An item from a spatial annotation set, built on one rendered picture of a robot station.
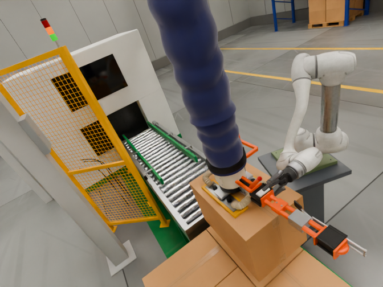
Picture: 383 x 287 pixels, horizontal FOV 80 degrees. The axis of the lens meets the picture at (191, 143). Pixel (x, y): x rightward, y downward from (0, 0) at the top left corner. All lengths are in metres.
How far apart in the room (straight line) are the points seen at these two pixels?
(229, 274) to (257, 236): 0.57
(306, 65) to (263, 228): 0.94
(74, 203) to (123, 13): 8.97
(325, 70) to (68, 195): 2.10
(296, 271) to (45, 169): 1.93
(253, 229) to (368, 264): 1.35
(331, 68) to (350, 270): 1.58
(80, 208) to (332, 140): 2.12
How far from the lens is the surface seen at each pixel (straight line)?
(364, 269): 2.42
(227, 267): 1.79
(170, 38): 0.97
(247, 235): 1.24
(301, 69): 1.52
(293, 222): 1.10
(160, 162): 2.96
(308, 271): 1.74
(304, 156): 1.33
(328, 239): 1.04
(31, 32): 10.17
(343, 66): 1.54
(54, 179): 2.18
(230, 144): 1.14
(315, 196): 2.21
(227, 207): 1.35
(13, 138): 2.06
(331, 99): 1.66
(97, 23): 10.28
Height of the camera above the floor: 2.10
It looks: 31 degrees down
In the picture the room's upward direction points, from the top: 21 degrees counter-clockwise
